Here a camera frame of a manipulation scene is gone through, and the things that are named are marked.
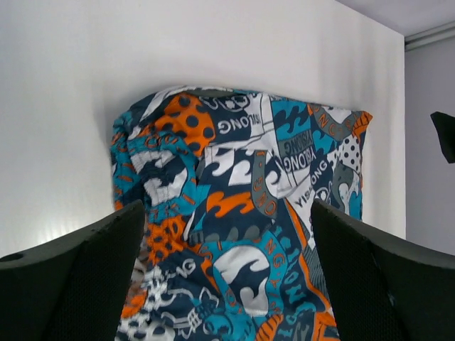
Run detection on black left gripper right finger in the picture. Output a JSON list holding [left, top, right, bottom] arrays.
[[311, 200, 454, 341]]

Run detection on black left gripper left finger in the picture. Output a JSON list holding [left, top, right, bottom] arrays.
[[1, 200, 145, 340]]

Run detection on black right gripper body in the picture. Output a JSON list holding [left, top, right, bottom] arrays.
[[430, 112, 455, 163]]

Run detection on colourful patterned shorts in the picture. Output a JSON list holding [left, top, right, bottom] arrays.
[[110, 86, 372, 340]]

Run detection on aluminium frame post right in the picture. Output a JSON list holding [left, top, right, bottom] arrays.
[[405, 22, 454, 52]]

